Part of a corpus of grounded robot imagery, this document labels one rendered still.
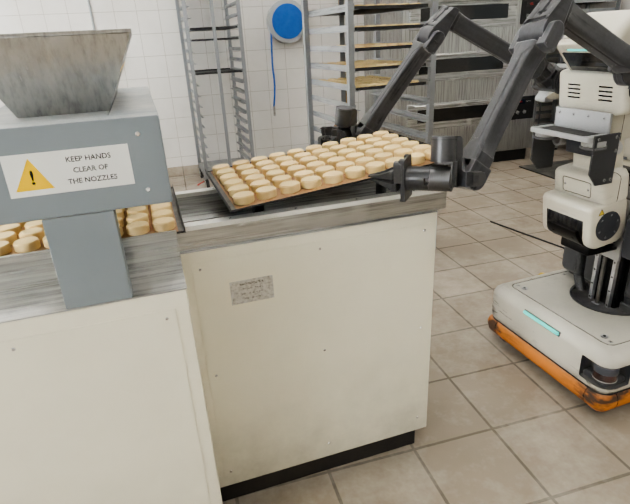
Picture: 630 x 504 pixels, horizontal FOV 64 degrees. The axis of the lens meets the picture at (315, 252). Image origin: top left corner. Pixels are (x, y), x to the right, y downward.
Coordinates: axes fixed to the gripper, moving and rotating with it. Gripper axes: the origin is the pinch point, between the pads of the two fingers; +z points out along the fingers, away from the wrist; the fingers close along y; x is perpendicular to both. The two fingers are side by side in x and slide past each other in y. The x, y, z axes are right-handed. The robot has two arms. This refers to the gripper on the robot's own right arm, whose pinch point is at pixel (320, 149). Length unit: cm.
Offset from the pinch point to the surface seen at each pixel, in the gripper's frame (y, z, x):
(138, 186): 13, 76, 1
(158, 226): -2, 62, -11
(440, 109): -52, -351, -45
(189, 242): -8, 57, -8
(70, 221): 9, 85, -8
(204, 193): -5.3, 30.9, -23.0
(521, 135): -92, -415, 23
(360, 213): -10.0, 26.0, 23.0
